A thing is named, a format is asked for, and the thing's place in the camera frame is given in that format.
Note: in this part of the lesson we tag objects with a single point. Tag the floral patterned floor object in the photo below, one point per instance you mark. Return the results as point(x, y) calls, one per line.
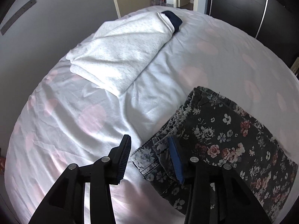
point(1, 165)

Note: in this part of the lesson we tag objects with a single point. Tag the black sliding door wardrobe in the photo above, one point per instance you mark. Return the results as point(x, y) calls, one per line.
point(240, 0)

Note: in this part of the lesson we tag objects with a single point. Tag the bed with polka dot sheet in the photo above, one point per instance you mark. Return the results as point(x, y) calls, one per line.
point(70, 121)

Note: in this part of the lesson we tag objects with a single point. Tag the navy blue garment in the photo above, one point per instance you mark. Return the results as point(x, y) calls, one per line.
point(175, 19)

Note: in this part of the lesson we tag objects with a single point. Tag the dark floral denim pants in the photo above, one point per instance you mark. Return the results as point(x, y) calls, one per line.
point(233, 140)

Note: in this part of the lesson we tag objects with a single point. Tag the grey wall strip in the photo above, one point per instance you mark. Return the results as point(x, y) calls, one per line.
point(18, 16)

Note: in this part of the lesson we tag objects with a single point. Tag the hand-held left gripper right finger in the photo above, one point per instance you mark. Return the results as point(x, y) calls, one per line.
point(176, 163)

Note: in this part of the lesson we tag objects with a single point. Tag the folded white towel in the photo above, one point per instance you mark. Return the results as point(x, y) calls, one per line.
point(121, 51)

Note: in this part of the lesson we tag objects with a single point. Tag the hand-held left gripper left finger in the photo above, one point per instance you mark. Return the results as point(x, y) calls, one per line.
point(125, 158)

